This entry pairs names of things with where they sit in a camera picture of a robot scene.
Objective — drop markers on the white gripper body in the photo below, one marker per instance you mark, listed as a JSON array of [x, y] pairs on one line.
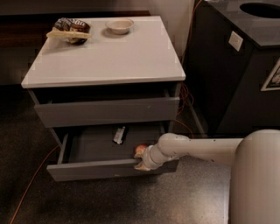
[[148, 157]]

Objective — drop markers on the rxbar blueberry bar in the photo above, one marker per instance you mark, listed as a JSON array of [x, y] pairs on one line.
[[119, 135]]

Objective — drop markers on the grey drawer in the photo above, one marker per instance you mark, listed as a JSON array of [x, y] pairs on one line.
[[90, 153], [162, 108]]

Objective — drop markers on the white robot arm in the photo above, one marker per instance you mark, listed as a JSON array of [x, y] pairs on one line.
[[255, 169]]

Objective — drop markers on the grey drawer cabinet white top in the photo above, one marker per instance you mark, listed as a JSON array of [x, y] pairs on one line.
[[139, 64]]

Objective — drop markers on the grey top drawer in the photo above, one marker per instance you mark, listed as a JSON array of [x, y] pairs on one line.
[[162, 108]]

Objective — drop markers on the red apple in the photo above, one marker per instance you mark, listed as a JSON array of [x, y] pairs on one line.
[[140, 148]]

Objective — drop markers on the black trash bin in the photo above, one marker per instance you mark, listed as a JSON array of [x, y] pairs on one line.
[[233, 50]]

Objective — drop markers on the white paper bowl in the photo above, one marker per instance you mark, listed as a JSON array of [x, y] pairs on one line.
[[120, 26]]

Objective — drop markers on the brown chip bag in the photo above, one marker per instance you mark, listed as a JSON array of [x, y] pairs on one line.
[[71, 30]]

